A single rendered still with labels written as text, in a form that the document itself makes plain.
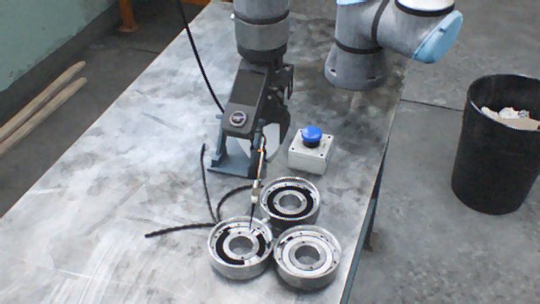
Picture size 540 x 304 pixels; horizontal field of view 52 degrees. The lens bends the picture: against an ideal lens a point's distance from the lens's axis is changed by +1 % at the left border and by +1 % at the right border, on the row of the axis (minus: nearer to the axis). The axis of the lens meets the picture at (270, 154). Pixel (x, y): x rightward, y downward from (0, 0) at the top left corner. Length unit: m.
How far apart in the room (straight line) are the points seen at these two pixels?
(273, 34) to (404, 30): 0.46
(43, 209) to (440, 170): 1.67
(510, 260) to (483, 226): 0.16
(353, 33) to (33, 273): 0.78
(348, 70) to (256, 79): 0.52
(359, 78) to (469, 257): 0.97
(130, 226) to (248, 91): 0.35
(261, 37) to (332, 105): 0.51
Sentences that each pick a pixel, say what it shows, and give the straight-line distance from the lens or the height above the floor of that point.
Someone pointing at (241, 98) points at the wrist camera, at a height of 1.08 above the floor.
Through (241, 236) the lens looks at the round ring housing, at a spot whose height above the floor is 0.83.
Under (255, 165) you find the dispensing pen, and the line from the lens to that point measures 0.87.
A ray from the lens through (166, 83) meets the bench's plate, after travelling 1.32.
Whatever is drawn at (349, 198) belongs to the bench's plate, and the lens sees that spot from 1.01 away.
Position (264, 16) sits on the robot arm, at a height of 1.19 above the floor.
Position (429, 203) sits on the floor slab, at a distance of 2.19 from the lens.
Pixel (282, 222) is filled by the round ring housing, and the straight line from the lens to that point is 0.92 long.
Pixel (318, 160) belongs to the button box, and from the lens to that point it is 1.03.
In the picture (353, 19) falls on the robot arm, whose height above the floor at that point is 0.97.
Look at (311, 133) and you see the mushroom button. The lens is 1.03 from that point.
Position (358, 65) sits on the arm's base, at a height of 0.86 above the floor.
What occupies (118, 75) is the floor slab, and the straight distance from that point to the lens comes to 2.90.
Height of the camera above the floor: 1.52
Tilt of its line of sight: 41 degrees down
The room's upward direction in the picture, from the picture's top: straight up
